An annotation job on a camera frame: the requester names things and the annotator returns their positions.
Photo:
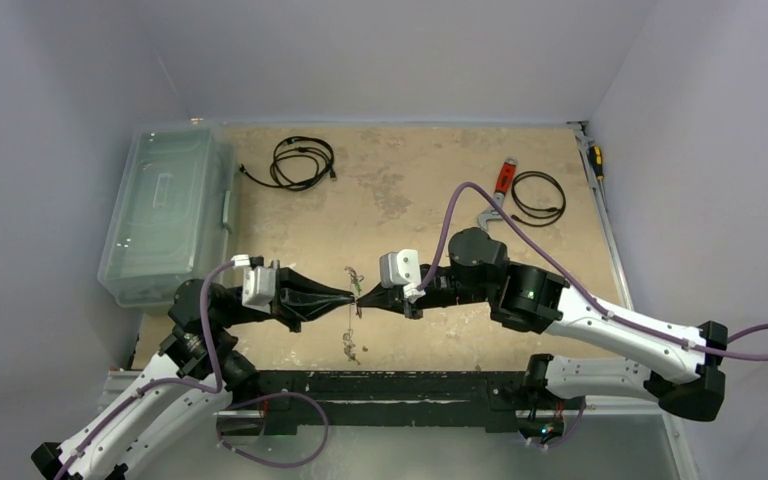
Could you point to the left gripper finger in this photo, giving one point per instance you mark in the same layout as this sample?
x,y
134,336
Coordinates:
x,y
309,290
306,308

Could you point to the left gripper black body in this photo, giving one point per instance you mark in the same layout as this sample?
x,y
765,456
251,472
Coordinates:
x,y
280,310

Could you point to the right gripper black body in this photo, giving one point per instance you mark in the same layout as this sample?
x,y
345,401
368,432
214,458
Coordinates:
x,y
408,308

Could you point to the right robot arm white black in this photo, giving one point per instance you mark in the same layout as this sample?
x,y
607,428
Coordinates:
x,y
652,360

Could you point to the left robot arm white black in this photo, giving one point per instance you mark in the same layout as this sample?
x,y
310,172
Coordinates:
x,y
196,372

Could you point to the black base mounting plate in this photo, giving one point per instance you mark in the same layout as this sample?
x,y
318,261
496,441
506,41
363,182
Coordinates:
x,y
495,401

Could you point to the clear plastic storage bin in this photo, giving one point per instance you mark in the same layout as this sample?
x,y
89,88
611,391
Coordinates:
x,y
171,221

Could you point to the yellow black screwdriver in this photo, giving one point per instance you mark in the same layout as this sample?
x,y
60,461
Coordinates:
x,y
594,157

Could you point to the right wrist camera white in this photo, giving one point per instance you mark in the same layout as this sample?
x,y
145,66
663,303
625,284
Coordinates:
x,y
401,270

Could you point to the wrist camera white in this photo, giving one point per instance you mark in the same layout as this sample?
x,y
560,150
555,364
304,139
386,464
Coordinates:
x,y
401,270
259,281

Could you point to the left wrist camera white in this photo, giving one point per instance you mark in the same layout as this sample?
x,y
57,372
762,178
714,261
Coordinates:
x,y
259,281

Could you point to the red handled adjustable wrench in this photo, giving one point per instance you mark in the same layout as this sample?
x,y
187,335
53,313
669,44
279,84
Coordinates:
x,y
502,186

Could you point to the aluminium frame rail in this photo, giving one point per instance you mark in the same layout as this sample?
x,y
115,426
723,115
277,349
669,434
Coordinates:
x,y
393,177

